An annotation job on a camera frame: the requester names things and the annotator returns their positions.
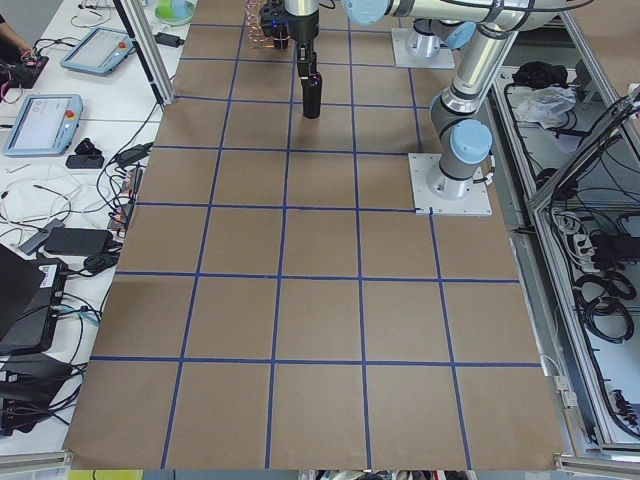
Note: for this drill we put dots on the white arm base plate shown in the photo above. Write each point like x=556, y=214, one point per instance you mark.
x=436, y=194
x=415, y=50

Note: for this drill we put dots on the black laptop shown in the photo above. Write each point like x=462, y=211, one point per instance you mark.
x=31, y=290

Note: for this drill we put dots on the blue teach pendant near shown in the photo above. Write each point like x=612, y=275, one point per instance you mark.
x=45, y=125

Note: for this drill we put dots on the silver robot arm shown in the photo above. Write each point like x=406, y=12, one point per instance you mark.
x=466, y=141

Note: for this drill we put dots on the green plate with blocks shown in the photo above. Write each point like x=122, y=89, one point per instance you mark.
x=174, y=12

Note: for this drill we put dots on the aluminium frame post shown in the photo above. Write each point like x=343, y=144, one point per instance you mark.
x=137, y=27

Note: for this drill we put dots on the copper wire wine rack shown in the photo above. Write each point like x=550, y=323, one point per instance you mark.
x=257, y=38

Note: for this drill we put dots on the black power adapter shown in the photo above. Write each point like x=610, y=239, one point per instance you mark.
x=77, y=241

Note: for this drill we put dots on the blue teach pendant far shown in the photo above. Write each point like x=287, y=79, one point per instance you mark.
x=100, y=52

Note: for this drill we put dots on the person's hand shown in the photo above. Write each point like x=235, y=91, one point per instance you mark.
x=24, y=48

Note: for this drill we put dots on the blue teach pendant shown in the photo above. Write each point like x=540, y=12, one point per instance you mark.
x=100, y=52
x=45, y=125

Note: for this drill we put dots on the dark glass wine bottle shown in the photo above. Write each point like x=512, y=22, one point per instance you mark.
x=312, y=93

